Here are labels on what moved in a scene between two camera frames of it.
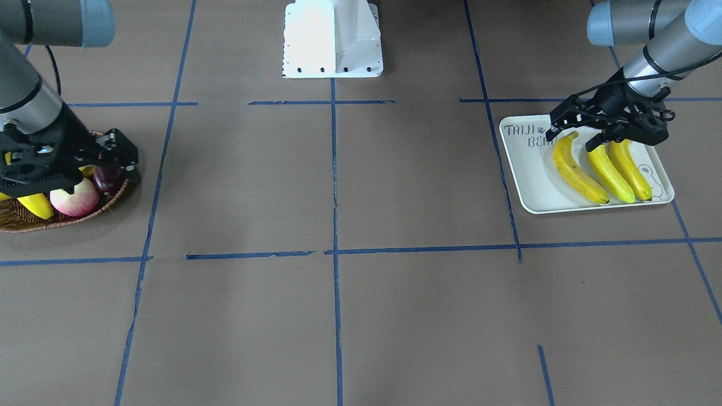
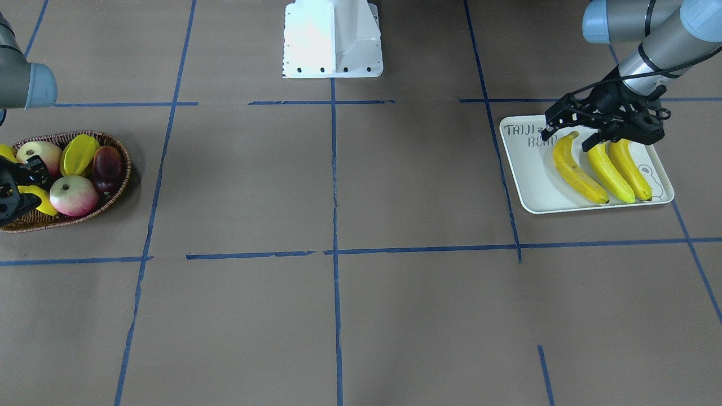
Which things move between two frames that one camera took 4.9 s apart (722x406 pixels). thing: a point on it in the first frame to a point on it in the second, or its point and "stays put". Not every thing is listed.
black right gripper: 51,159 to 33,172
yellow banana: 625,160 stays put
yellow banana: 573,173 stays put
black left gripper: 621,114 stays put
